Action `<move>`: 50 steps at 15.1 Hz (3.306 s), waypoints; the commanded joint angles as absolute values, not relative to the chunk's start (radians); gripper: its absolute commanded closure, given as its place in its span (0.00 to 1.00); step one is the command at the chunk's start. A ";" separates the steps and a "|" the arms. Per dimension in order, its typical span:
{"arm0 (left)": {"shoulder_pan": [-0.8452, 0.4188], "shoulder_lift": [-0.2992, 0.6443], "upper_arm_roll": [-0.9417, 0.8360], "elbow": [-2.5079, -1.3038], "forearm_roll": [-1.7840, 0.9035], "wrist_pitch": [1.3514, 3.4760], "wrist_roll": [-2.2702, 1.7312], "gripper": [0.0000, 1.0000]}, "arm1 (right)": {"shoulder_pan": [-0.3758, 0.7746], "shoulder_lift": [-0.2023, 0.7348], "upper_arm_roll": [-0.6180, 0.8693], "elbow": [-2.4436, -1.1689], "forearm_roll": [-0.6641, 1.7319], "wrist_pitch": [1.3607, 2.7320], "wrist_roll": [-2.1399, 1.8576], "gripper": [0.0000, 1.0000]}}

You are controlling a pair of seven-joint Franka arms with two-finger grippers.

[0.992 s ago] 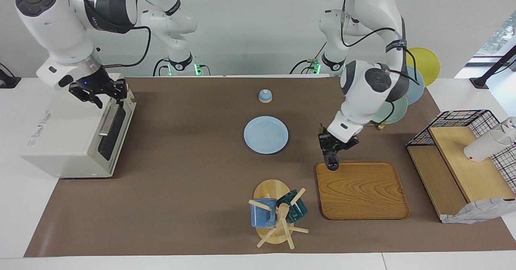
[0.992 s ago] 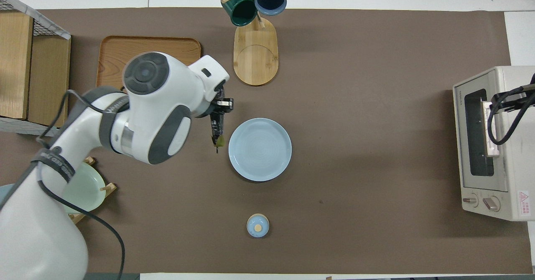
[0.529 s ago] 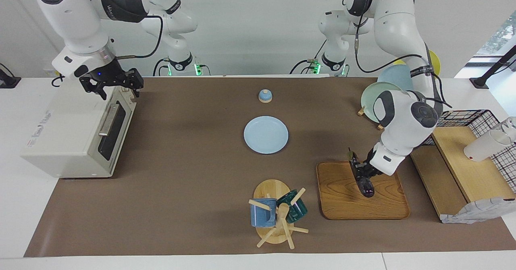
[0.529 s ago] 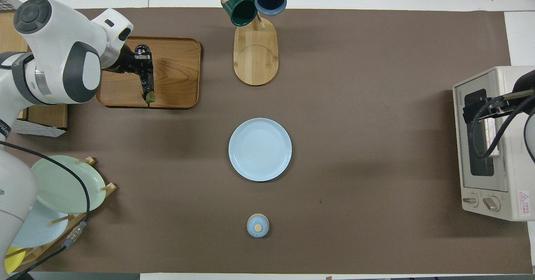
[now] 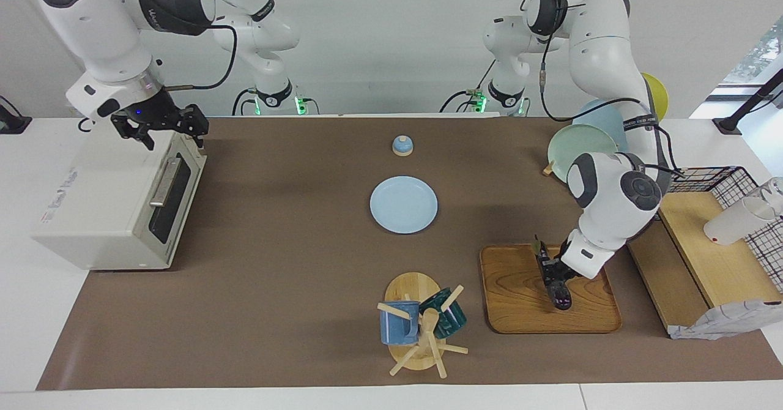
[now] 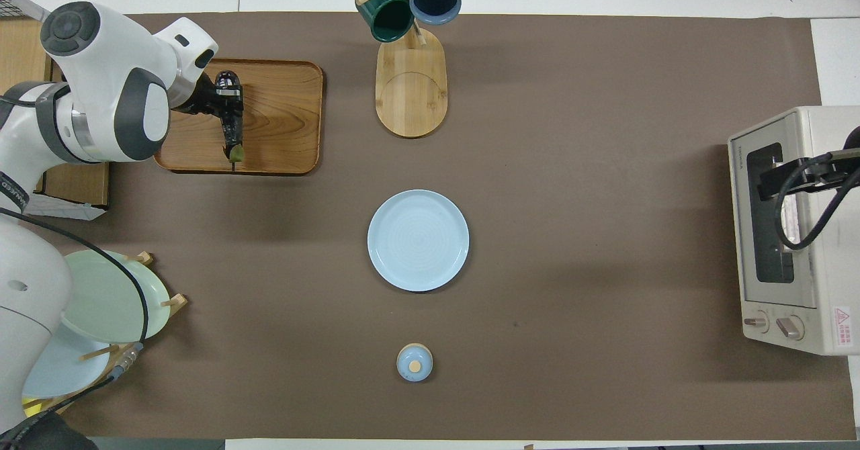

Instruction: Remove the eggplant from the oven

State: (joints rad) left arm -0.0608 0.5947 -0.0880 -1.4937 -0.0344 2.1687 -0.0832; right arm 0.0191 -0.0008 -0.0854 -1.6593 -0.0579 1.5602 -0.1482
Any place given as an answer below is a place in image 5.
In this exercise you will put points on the light blue serving plate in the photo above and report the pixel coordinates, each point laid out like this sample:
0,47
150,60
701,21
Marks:
404,205

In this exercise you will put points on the pale green plate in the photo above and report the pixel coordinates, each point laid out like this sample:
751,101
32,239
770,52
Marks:
575,144

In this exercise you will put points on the white cup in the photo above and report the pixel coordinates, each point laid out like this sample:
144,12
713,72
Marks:
731,226

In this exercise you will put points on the wooden serving tray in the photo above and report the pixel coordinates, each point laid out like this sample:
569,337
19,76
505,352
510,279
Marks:
520,300

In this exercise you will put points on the wooden mug tree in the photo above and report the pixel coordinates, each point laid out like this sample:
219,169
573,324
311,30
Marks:
411,287

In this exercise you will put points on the clear glass cup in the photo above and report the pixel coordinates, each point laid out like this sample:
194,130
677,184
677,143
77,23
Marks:
775,186

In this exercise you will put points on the window with outdoor view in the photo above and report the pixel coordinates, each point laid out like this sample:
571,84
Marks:
755,55

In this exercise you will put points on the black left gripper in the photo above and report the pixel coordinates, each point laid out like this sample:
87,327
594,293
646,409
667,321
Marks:
563,269

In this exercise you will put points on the wooden stepped shelf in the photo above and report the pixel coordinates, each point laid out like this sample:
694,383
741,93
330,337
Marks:
716,257

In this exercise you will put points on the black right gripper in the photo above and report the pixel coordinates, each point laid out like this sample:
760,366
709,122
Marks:
160,116

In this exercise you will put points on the small blue wooden-knob bell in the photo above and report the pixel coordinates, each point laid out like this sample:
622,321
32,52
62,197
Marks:
402,147

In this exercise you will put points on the brown table mat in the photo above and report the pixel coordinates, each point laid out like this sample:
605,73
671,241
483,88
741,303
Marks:
306,275

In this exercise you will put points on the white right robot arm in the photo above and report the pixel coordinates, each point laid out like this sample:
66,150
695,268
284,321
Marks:
98,30

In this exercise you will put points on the white toaster oven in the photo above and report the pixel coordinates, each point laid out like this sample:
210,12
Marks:
104,208

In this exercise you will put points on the dark purple eggplant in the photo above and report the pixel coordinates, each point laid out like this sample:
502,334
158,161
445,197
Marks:
560,297

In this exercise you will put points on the dark green mug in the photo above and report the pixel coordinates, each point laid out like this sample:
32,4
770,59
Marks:
451,321

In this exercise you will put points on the black stand pole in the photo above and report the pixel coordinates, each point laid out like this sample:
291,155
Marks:
728,125

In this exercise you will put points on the blue mug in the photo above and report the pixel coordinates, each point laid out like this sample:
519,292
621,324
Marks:
394,327

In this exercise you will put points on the wooden plate rack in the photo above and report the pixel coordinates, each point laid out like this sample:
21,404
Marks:
548,168

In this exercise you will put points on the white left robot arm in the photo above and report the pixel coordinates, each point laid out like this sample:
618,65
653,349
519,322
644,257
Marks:
612,202

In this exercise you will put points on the black clamp device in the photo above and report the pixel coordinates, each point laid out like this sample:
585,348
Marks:
12,125

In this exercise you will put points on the light blue racked plate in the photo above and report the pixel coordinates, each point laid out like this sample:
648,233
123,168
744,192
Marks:
602,116

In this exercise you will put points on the yellow plate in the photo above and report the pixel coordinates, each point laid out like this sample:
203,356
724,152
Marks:
657,95

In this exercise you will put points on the grey patterned cloth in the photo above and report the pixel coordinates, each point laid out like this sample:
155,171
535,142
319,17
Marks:
722,323

